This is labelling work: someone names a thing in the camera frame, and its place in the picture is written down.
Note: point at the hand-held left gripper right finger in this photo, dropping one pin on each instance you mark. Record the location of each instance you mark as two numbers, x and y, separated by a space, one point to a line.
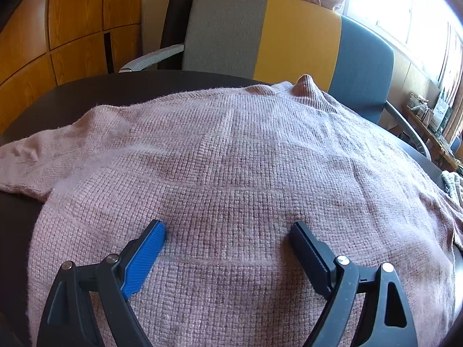
309 260

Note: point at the pink knit sweater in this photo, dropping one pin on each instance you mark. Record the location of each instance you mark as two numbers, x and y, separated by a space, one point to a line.
231 170

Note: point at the window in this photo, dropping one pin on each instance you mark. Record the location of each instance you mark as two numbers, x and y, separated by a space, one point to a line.
398 14

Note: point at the wooden shelf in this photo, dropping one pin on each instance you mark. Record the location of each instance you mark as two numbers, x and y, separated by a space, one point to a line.
430 135

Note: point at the grey yellow blue armchair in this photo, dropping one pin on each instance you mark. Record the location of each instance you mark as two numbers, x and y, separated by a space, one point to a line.
300 43

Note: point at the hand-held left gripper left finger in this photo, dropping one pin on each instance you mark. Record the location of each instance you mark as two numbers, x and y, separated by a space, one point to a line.
144 256

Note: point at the cream knit cloth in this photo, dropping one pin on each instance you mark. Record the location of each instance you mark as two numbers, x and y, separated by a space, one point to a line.
454 186

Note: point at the clear plastic container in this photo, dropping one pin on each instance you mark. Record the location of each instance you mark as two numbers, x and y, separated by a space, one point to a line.
416 103

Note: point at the black rolled mat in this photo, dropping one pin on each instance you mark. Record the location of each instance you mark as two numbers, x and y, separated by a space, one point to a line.
177 14

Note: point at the wooden cabinet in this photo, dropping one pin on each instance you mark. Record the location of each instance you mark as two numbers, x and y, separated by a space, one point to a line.
72 14

